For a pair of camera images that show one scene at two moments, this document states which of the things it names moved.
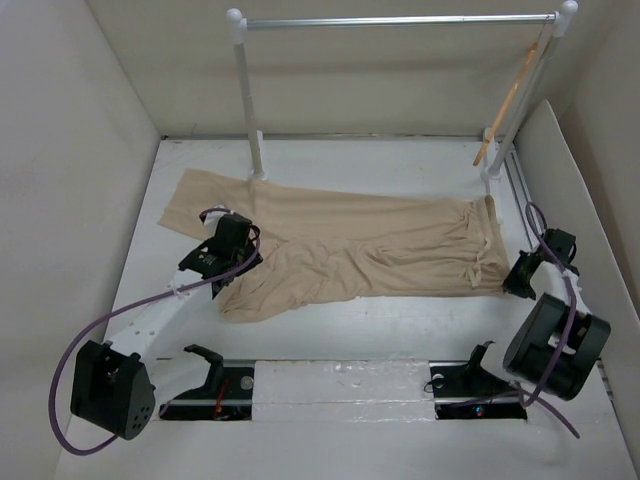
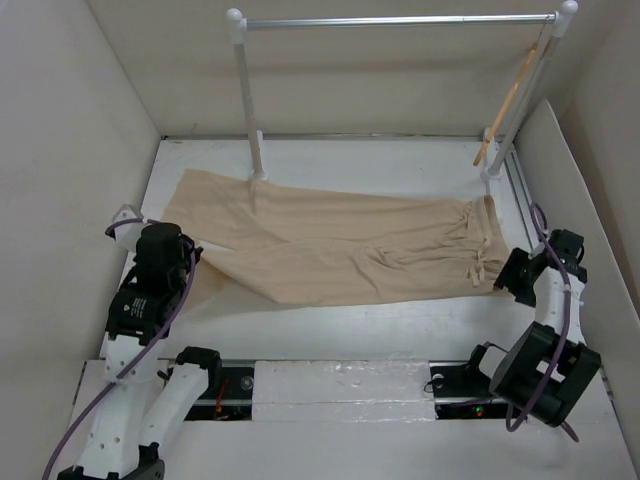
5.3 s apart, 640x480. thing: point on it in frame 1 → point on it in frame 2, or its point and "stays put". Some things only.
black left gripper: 252,264 → 196,251
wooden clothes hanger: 513,87 stays put
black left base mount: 227,395 stays put
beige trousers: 322,242 stays put
